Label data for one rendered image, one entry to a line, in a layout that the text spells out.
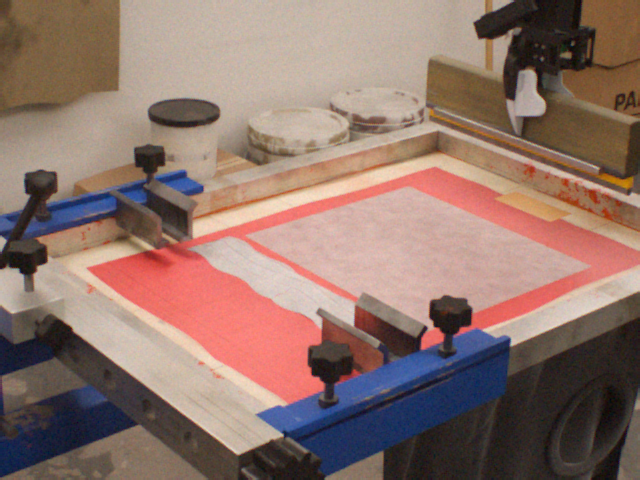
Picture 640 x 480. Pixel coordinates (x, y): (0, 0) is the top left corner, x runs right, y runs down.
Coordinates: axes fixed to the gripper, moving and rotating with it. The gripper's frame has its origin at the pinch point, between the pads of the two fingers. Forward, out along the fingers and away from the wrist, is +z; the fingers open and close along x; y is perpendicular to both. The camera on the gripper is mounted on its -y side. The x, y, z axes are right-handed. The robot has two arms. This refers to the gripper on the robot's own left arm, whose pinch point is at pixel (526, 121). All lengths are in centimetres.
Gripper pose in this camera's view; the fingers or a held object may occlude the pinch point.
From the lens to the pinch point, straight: 174.7
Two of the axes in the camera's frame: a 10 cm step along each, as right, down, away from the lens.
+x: 7.7, -2.4, 5.9
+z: -0.3, 9.1, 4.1
